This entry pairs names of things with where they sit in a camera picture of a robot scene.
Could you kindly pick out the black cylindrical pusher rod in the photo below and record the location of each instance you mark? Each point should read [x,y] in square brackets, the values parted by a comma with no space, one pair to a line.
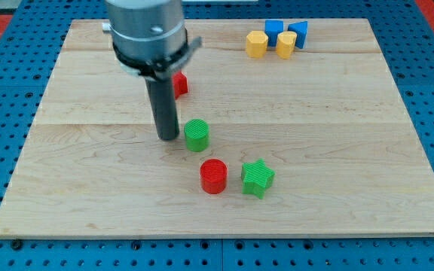
[163,105]

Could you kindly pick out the green star block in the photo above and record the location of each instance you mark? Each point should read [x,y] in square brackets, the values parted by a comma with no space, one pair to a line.
[256,178]

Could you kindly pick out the blue triangle block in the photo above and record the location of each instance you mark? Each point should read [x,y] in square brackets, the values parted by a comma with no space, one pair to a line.
[300,28]

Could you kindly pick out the yellow hexagon block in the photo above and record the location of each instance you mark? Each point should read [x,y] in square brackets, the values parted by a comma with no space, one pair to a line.
[256,44]

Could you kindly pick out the red cylinder block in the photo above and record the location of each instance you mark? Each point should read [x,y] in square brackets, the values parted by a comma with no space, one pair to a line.
[213,176]

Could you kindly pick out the red block behind rod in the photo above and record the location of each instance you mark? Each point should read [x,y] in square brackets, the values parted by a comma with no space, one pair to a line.
[180,84]

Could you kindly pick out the wooden board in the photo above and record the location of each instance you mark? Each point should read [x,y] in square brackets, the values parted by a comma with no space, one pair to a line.
[330,122]

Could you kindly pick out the yellow rounded block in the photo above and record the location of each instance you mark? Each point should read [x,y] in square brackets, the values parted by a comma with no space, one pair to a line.
[286,44]

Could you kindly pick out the blue cube block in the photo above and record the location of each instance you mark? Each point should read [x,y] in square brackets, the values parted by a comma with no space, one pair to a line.
[272,29]

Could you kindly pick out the green cylinder block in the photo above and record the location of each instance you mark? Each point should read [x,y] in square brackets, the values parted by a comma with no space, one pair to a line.
[196,135]

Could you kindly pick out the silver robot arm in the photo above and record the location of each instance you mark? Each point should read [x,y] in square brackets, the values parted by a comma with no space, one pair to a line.
[149,36]

